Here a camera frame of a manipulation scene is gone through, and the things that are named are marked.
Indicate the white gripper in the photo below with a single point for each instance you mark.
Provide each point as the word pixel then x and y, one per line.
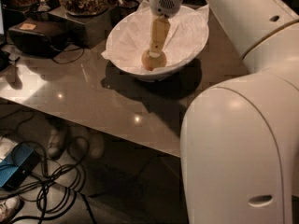
pixel 163 4

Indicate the yellow green apple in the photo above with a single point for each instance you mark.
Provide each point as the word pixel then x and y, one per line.
pixel 151 63

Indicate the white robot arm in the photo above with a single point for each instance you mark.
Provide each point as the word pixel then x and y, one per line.
pixel 239 138

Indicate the white bowl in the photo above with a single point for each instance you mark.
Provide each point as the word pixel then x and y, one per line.
pixel 193 44

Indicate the white paper liner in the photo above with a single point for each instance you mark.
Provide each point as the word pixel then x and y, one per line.
pixel 130 38

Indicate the black cup with scoop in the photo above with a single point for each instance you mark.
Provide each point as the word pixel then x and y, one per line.
pixel 125 8

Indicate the grey metal stand block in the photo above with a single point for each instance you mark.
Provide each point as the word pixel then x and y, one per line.
pixel 85 31

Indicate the black box device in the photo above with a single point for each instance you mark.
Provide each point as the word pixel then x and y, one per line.
pixel 39 38

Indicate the white shoe on floor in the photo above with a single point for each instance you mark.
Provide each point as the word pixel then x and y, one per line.
pixel 57 144

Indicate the blue electronics box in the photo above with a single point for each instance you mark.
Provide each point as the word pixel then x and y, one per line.
pixel 16 166

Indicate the white shoe bottom left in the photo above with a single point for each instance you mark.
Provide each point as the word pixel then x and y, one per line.
pixel 8 208

